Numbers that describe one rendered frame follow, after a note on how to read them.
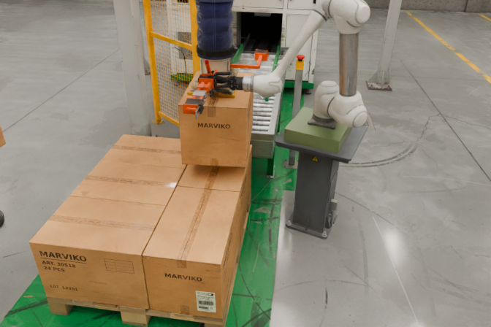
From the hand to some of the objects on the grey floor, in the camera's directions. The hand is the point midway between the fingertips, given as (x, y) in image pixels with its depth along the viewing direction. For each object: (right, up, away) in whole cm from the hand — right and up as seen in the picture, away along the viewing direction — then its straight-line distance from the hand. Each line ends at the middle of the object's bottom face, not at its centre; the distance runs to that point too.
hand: (207, 81), depth 226 cm
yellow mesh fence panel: (-50, -24, +201) cm, 209 cm away
